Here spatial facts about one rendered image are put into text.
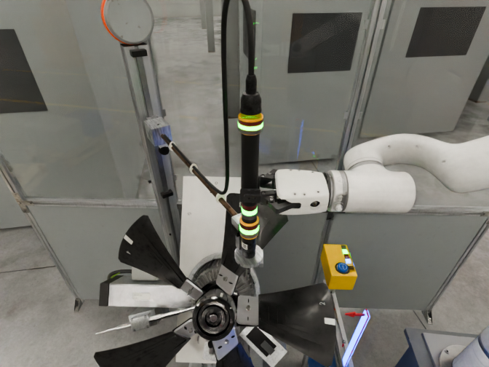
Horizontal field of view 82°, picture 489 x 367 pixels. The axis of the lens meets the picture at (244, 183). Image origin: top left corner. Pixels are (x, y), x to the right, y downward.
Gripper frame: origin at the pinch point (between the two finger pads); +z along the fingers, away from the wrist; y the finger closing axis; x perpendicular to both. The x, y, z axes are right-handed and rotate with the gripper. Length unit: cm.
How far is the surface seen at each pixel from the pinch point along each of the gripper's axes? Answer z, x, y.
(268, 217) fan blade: -5.3, -20.8, 14.3
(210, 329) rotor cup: 10.0, -43.1, -7.1
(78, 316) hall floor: 123, -164, 60
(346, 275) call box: -37, -56, 22
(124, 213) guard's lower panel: 71, -72, 70
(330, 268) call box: -31, -56, 25
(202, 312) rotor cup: 12.4, -39.9, -4.0
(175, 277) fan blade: 21.4, -36.4, 4.5
